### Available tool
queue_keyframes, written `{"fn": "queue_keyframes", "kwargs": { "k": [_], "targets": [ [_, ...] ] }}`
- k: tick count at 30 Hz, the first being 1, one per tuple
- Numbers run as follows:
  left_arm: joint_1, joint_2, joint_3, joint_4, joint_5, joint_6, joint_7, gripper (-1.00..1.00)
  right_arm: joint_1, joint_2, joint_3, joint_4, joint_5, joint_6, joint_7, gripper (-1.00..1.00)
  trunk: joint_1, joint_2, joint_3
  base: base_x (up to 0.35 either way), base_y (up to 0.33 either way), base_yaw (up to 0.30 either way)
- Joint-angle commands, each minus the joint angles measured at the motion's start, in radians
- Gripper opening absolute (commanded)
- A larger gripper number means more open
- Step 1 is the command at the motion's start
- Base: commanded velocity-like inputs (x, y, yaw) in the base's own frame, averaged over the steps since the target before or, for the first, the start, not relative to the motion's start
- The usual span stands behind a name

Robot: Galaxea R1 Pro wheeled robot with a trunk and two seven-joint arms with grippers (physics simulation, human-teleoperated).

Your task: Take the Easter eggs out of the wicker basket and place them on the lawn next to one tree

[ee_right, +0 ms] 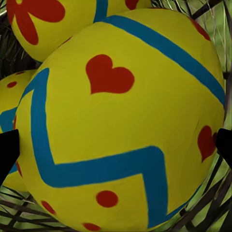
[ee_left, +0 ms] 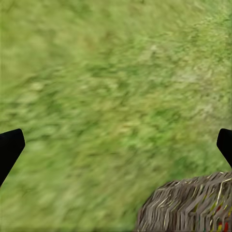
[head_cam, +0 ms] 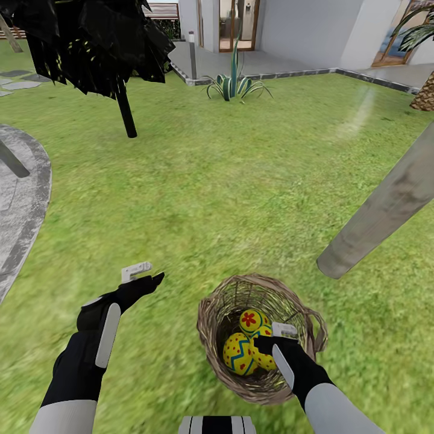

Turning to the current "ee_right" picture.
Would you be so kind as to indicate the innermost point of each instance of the wicker basket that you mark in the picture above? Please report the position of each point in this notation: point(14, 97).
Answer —
point(215, 194)

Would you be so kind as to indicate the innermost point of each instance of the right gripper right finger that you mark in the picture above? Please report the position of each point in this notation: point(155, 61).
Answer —
point(224, 144)

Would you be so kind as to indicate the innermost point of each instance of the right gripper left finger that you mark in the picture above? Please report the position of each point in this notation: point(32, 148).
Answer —
point(9, 152)

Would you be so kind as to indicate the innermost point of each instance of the easter egg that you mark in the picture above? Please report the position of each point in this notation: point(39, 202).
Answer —
point(11, 90)
point(118, 126)
point(41, 26)

